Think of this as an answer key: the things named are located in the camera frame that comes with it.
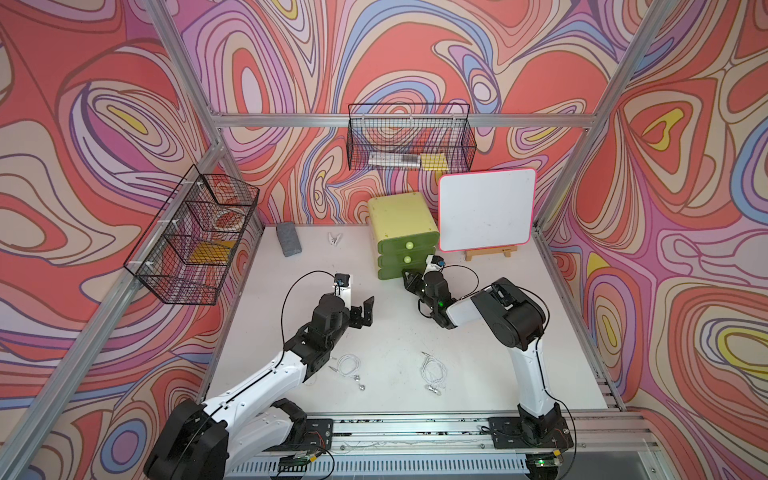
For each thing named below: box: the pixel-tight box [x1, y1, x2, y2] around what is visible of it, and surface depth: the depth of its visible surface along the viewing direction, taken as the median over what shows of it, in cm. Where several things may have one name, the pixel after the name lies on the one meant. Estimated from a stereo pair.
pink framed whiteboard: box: [438, 169, 536, 261], surface depth 104 cm
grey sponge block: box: [276, 222, 303, 257], surface depth 115 cm
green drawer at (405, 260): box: [377, 246, 436, 270], surface depth 98 cm
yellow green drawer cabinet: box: [368, 192, 440, 255], surface depth 95 cm
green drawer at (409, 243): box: [377, 231, 440, 255], surface depth 91 cm
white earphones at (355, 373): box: [328, 354, 365, 391], surface depth 86 cm
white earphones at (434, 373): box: [420, 351, 448, 396], surface depth 85 cm
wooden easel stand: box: [465, 246, 518, 262], surface depth 109 cm
